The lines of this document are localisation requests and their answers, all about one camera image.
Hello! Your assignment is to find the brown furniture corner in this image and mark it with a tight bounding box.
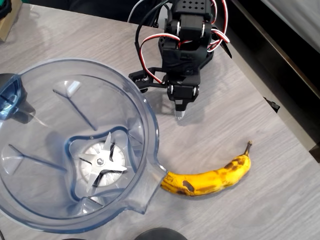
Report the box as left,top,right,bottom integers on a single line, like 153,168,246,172
308,141,320,157

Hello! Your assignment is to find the spotted yellow banana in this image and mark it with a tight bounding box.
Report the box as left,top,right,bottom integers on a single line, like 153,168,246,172
159,140,253,198

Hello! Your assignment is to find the red white servo cable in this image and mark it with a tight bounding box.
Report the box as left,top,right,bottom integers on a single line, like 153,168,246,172
206,0,230,53
139,33,181,85

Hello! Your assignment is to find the steel blender blade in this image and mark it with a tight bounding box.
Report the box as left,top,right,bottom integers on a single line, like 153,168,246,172
78,131,128,193

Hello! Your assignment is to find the black table clamp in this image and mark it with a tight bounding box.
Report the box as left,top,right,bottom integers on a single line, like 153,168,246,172
263,96,281,114

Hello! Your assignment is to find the clear plastic blender jar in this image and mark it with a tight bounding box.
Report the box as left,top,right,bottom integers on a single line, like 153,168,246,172
0,58,168,235

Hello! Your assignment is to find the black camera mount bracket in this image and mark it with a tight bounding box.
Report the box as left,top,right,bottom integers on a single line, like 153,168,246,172
128,66,169,94

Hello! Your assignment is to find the black cable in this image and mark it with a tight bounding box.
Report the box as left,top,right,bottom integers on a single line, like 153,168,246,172
134,3,173,76

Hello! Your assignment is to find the black bag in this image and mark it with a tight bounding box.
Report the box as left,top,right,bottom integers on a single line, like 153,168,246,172
0,0,13,20

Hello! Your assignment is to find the black round lid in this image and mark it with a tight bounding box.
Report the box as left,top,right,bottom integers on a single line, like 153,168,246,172
134,227,189,240

